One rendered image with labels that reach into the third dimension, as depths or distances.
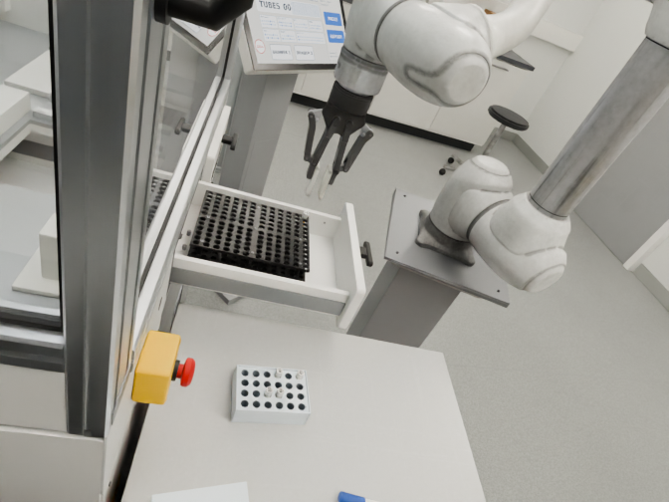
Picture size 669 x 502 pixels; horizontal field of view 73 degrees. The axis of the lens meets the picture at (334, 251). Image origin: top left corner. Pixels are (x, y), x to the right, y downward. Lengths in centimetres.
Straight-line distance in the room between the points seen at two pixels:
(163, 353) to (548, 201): 85
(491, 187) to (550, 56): 427
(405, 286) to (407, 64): 85
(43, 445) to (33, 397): 9
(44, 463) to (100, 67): 46
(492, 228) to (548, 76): 443
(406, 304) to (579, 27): 442
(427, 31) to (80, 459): 66
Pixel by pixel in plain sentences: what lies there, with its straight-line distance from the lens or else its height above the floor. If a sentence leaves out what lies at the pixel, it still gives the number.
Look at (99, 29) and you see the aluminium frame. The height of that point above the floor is 135.
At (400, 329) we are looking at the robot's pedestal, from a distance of 150.
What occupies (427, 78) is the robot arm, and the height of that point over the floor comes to 130.
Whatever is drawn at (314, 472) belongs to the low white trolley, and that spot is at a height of 76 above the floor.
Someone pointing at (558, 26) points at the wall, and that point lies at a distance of 533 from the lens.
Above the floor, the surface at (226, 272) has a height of 89.
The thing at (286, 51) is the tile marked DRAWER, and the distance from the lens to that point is 160.
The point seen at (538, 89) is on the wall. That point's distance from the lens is 554.
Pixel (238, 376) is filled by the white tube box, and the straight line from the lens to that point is 79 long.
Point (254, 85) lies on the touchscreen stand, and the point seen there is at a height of 83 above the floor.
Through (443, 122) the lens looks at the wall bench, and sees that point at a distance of 436.
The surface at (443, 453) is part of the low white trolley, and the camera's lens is 91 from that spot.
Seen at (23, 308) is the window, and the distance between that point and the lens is 45.
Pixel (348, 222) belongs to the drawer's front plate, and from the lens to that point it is 97.
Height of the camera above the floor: 144
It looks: 36 degrees down
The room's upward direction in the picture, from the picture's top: 25 degrees clockwise
